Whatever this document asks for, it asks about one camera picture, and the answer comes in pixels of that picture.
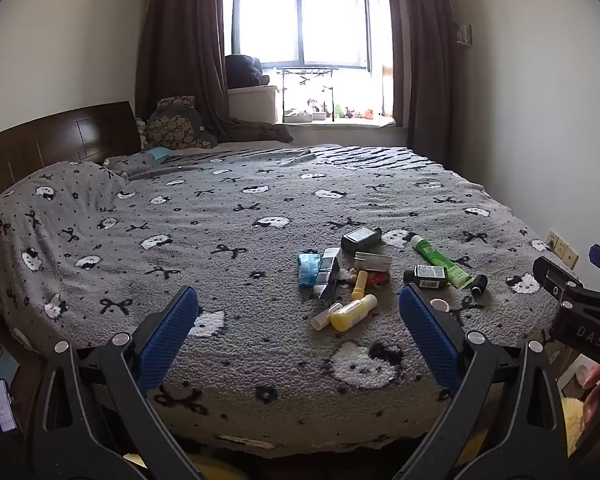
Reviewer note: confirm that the wall switch panel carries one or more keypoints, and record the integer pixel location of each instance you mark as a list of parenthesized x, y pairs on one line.
[(464, 33)]

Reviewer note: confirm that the dark green cloth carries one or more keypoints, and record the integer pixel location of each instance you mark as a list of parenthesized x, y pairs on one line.
[(202, 127)]

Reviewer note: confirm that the small black bottle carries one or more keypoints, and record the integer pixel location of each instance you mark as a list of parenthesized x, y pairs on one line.
[(478, 286)]

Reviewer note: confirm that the dark labelled bottle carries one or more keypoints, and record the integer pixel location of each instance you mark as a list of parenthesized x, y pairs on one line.
[(430, 277)]

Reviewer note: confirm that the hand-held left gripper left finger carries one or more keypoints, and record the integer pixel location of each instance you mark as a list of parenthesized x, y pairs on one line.
[(172, 327)]

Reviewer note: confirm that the small metal rack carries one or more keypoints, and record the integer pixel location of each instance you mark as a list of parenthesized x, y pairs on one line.
[(305, 71)]

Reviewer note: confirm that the dark folded cloth bundle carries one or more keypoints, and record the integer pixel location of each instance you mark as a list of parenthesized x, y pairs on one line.
[(245, 71)]

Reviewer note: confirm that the grey printed blanket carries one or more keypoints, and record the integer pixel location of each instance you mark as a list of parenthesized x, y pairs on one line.
[(230, 240)]

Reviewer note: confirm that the brown patterned cushion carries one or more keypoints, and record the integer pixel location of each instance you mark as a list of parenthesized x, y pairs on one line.
[(170, 127)]

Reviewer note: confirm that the brown curtain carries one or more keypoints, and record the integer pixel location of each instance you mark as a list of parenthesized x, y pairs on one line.
[(425, 60), (185, 35)]

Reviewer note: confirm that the window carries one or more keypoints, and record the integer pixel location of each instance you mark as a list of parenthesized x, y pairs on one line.
[(300, 25)]

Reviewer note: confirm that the white storage box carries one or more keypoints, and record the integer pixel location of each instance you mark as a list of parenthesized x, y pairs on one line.
[(252, 104)]

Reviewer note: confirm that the dark wooden headboard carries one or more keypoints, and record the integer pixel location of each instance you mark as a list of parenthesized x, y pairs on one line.
[(70, 135)]

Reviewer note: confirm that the round metal tin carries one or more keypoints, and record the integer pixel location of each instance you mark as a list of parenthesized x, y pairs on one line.
[(372, 261)]

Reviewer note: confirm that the blue tissue packet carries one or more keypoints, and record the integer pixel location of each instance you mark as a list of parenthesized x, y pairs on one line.
[(308, 270)]

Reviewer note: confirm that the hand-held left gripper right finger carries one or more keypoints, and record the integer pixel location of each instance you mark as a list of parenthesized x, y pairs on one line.
[(427, 337)]

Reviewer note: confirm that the white wall socket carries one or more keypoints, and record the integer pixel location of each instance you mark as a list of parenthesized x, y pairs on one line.
[(569, 255), (553, 239)]

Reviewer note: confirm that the small white tube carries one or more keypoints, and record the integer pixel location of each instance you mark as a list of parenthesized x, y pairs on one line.
[(325, 316)]

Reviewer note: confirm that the yellow towel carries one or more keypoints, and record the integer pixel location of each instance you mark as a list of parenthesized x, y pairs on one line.
[(572, 422)]

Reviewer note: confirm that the white round cap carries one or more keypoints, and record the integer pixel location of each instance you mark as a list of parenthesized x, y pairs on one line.
[(437, 304)]

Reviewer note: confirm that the dark green box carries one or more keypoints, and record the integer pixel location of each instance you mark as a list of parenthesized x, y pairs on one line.
[(360, 239)]

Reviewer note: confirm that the yellow tube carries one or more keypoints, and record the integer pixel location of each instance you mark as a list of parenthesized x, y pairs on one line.
[(360, 285)]

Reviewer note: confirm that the yellow bottle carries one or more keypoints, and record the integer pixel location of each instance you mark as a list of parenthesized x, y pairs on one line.
[(352, 312)]

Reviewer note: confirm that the green tube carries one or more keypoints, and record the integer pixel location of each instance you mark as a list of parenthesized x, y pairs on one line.
[(437, 260)]

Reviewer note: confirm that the silver white box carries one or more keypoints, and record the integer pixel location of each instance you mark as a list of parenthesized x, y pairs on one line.
[(330, 275)]

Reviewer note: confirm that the grey printed pillow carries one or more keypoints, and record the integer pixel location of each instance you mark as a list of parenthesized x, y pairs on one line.
[(127, 163)]

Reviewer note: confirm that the small teal packet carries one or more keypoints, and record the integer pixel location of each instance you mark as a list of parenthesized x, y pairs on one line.
[(159, 154)]

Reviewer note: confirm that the row of small figurines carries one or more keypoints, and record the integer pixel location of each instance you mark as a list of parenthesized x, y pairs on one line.
[(360, 111)]

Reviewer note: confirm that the white window sill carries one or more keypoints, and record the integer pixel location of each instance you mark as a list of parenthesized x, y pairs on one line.
[(370, 122)]

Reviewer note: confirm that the red small doll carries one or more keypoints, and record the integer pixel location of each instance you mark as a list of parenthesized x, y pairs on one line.
[(377, 278)]

